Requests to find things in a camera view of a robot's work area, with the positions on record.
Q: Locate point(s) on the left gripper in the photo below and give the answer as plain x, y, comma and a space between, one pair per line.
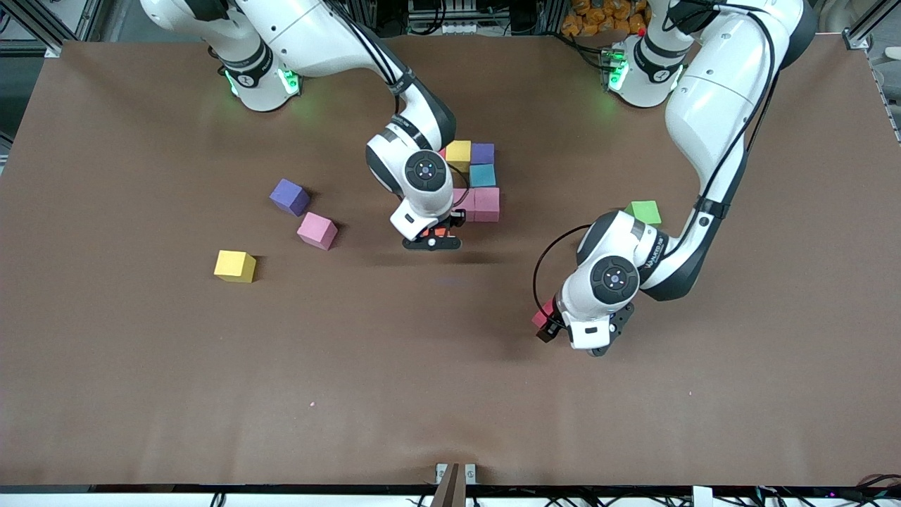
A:
550, 329

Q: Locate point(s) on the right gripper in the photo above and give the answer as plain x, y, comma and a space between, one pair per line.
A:
454, 220

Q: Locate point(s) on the pink foam cube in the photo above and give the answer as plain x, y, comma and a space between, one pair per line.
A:
487, 204
466, 204
317, 231

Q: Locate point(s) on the red foam cube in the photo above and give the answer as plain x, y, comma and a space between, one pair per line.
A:
543, 313

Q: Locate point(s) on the orange foam cube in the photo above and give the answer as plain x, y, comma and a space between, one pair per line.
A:
438, 232

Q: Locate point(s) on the blue foam cube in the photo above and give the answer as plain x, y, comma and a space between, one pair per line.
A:
483, 176

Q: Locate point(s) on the yellow foam cube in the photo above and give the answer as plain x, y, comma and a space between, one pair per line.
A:
235, 266
460, 155

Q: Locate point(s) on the purple foam cube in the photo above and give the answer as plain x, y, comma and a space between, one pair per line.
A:
289, 196
483, 153

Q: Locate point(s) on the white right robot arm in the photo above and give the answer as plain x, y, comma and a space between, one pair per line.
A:
310, 35

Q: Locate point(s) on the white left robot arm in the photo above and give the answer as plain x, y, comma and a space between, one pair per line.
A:
718, 91

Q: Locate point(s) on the brown paper table cover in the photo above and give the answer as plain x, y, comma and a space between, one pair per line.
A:
450, 394

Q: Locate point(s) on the green foam cube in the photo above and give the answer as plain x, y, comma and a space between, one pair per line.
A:
644, 211

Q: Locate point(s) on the grey electronics unit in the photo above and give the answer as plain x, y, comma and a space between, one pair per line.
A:
450, 28

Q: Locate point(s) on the orange snack bag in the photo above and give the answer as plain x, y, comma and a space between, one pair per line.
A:
598, 17

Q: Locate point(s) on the metal clamp bracket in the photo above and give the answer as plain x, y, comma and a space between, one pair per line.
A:
454, 486

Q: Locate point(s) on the aluminium frame profile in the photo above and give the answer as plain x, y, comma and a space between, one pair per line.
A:
35, 24
869, 24

